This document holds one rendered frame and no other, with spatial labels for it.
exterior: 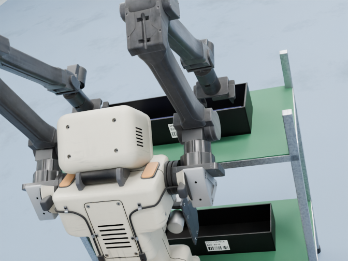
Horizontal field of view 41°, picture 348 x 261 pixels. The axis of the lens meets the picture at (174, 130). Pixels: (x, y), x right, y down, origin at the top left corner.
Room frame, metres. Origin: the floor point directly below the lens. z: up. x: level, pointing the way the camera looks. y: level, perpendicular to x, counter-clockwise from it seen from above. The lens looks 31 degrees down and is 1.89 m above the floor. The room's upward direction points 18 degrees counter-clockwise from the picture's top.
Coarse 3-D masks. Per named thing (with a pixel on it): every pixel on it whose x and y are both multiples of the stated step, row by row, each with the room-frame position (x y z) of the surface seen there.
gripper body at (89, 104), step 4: (88, 100) 1.41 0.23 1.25; (92, 100) 1.45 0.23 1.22; (96, 100) 1.44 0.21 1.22; (100, 100) 1.43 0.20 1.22; (84, 104) 1.39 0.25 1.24; (88, 104) 1.40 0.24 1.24; (92, 104) 1.42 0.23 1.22; (96, 104) 1.43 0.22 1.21; (100, 104) 1.43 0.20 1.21; (76, 108) 1.39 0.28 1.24; (80, 108) 1.39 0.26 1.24; (84, 108) 1.39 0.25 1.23; (88, 108) 1.40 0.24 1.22; (92, 108) 1.41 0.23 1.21; (96, 108) 1.41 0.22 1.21; (72, 112) 1.44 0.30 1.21
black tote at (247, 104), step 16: (160, 96) 1.63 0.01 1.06; (240, 96) 1.53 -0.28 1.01; (144, 112) 1.66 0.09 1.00; (160, 112) 1.64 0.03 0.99; (176, 112) 1.62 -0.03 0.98; (224, 112) 1.38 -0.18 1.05; (240, 112) 1.37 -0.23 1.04; (160, 128) 1.47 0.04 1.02; (224, 128) 1.39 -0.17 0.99; (240, 128) 1.37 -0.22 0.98; (160, 144) 1.48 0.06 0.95
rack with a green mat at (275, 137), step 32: (288, 64) 1.57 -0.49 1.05; (256, 96) 1.59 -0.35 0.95; (288, 96) 1.52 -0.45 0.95; (256, 128) 1.38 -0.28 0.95; (288, 128) 1.18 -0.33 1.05; (224, 160) 1.26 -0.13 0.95; (256, 160) 1.22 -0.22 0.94; (288, 160) 1.18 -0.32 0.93; (288, 224) 1.48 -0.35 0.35; (96, 256) 1.46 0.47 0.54; (224, 256) 1.42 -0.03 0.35; (256, 256) 1.36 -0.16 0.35; (288, 256) 1.31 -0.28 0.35
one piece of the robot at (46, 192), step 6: (42, 186) 1.04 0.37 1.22; (48, 186) 1.04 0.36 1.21; (42, 192) 1.03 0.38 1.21; (48, 192) 1.03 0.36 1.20; (42, 198) 1.02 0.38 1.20; (48, 198) 1.02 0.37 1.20; (42, 204) 1.00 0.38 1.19; (48, 204) 1.01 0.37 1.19; (48, 210) 1.00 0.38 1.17; (54, 210) 1.03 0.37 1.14
